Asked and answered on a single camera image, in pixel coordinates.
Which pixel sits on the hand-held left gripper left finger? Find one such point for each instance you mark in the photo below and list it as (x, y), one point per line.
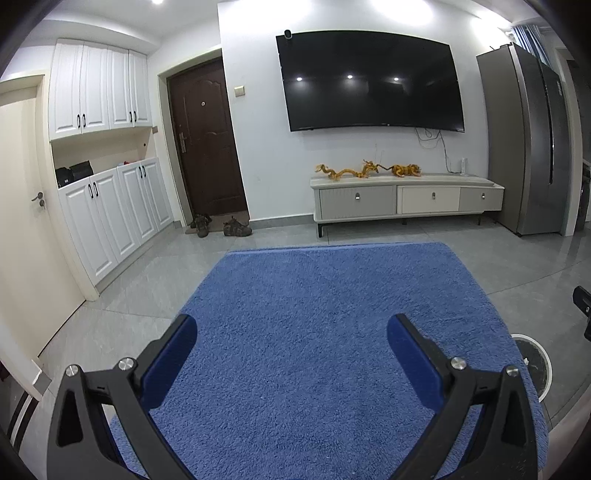
(168, 364)

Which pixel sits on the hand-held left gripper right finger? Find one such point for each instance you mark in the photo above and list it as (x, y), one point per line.
(415, 364)

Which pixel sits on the round white bin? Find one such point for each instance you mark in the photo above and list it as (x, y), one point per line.
(540, 364)

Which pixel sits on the blue fluffy rug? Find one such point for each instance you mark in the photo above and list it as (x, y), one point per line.
(300, 323)

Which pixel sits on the white floor cabinet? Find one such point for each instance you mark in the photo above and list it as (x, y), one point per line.
(115, 217)

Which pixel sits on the white television cabinet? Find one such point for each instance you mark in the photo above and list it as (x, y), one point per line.
(406, 201)

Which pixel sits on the beige room door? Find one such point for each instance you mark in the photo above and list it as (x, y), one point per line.
(32, 258)

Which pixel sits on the grey refrigerator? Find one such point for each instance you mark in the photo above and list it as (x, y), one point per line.
(526, 138)

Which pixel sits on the golden tiger figurine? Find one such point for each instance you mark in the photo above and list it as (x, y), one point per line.
(406, 171)

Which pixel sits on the golden dragon figurine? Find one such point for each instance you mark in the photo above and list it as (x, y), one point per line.
(344, 173)

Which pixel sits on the black box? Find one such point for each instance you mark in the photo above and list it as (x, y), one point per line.
(74, 173)

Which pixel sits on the dark brown entrance door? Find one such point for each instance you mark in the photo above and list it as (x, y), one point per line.
(207, 138)

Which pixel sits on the blue curtain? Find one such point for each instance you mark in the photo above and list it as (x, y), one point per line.
(531, 44)

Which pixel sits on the wall light switch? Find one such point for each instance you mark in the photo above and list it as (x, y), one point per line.
(238, 91)

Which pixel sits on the black wall television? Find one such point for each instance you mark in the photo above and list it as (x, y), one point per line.
(369, 83)

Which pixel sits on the white wall cabinet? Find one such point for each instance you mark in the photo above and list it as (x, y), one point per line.
(97, 87)

